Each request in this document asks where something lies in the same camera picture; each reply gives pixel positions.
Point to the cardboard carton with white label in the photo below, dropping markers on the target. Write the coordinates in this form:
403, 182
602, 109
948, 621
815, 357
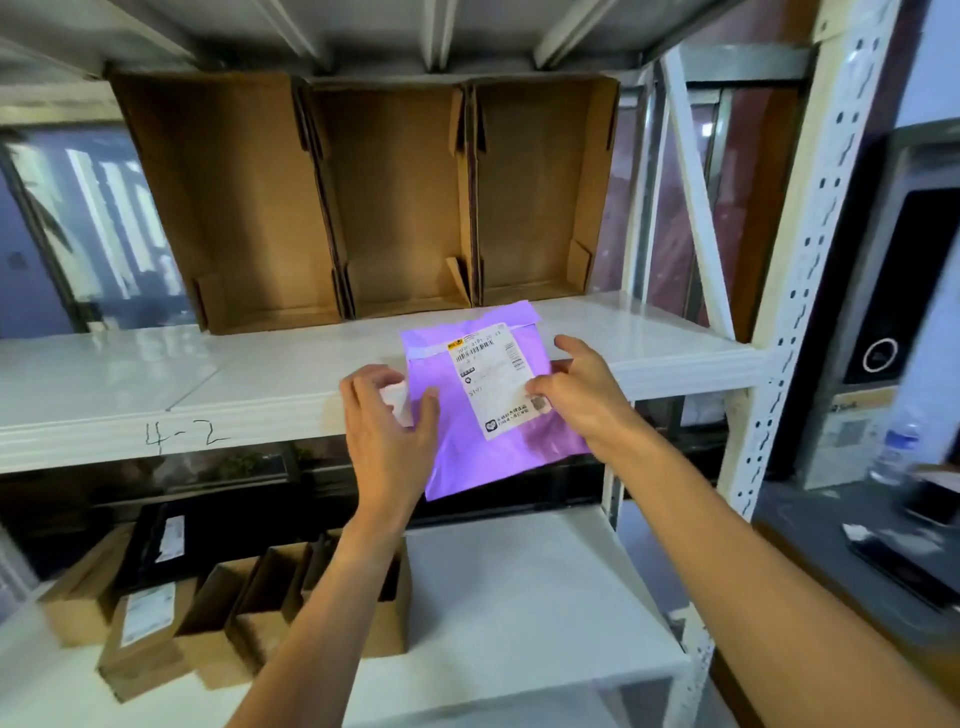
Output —
142, 660

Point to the grey device housing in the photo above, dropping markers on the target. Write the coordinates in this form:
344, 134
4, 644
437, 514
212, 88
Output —
896, 161

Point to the person's right hand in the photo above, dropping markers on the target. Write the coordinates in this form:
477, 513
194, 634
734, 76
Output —
592, 397

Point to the black flat object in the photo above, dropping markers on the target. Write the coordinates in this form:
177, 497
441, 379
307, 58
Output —
907, 570

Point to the person's left hand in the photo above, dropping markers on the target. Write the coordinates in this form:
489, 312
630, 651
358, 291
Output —
390, 457

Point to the black package with white label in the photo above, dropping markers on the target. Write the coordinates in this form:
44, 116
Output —
142, 547

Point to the metal window frame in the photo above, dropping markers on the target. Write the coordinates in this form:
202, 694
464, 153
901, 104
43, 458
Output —
45, 225

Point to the white metal shelf rack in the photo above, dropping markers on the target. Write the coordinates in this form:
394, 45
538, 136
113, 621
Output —
112, 390

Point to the open brown cardboard box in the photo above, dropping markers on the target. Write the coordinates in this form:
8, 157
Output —
532, 180
397, 195
240, 202

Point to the taped cardboard box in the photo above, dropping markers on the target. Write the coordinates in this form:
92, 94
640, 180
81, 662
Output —
847, 442

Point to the purple mailer bag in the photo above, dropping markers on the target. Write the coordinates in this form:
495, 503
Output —
450, 450

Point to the person's left forearm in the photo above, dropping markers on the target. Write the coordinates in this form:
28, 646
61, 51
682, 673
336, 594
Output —
322, 630

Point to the clear plastic water bottle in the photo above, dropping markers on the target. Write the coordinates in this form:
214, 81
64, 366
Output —
900, 450

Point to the person's right forearm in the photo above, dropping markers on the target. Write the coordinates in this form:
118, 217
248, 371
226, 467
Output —
765, 600

